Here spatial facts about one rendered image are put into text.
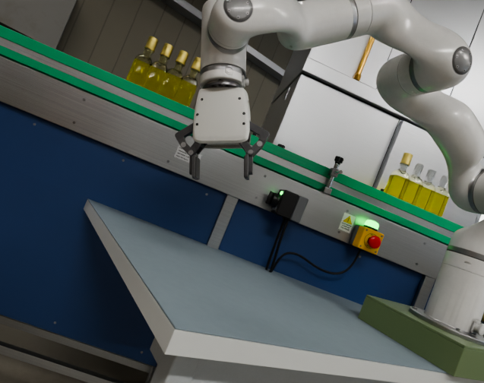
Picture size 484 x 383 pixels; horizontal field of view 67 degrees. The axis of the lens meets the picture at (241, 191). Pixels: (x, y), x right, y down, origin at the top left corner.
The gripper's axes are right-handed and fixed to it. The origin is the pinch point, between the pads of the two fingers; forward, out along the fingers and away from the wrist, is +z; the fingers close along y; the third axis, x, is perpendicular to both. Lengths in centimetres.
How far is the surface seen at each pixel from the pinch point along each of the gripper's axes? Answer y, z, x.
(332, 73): -32, -56, -82
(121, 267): 17.9, 16.8, -1.3
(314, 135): -24, -31, -86
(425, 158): -71, -23, -95
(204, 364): 0.3, 29.0, 9.7
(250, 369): -5.9, 31.3, 4.4
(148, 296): 8.4, 19.8, 11.0
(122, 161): 38, -12, -44
